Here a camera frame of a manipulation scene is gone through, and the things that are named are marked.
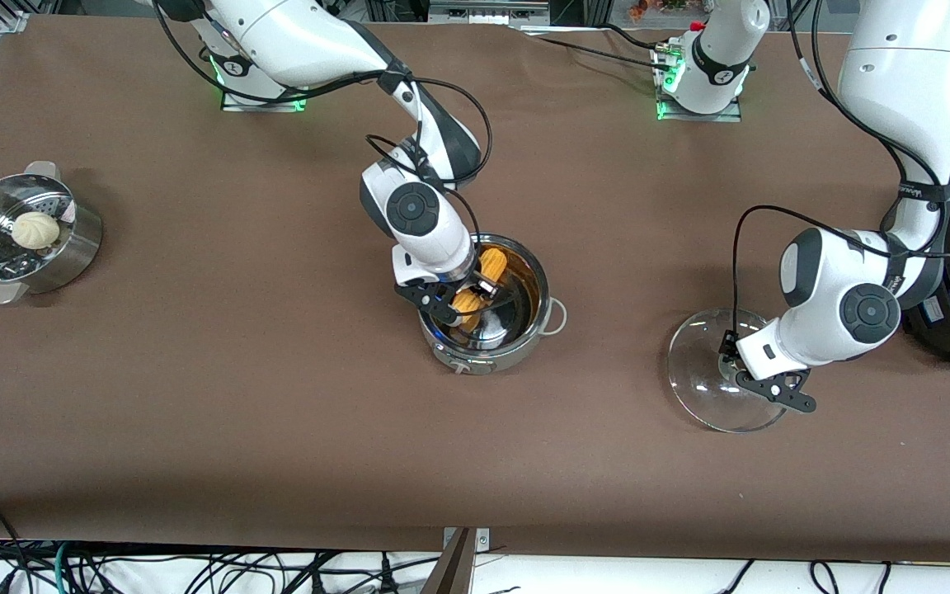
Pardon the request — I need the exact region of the yellow corn cob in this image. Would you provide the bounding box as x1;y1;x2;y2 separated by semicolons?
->
448;247;510;333

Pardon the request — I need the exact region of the glass pot lid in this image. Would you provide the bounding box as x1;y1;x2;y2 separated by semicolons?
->
666;307;790;435

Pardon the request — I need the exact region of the steel electric pot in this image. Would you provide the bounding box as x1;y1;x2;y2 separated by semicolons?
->
416;233;567;377

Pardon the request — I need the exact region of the steel steamer pot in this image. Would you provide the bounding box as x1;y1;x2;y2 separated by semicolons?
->
0;160;104;305

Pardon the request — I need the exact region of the grey background box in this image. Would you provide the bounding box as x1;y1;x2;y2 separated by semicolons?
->
428;0;553;26

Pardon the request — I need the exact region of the brown beam under table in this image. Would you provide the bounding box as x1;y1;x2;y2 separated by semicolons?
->
418;528;477;594

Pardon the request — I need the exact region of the white steamed bun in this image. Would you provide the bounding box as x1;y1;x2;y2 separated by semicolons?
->
12;211;62;251

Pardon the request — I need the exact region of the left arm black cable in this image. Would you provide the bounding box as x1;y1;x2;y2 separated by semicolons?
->
730;0;950;336

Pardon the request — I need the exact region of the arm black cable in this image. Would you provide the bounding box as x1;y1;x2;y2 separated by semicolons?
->
730;0;950;336
152;0;494;242

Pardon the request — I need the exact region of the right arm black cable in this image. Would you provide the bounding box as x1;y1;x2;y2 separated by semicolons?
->
152;0;494;242

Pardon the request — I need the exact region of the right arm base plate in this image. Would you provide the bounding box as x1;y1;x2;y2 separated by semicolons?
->
220;36;312;113

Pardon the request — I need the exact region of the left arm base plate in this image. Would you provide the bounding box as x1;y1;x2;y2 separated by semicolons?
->
654;41;745;124

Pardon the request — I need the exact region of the metal table edge bracket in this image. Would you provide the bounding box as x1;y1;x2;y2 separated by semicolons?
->
441;526;491;554

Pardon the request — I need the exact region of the black base power cable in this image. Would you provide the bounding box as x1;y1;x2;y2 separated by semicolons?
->
515;23;675;73

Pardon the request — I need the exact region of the green floor cable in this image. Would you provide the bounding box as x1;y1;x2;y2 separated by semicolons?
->
51;540;73;594

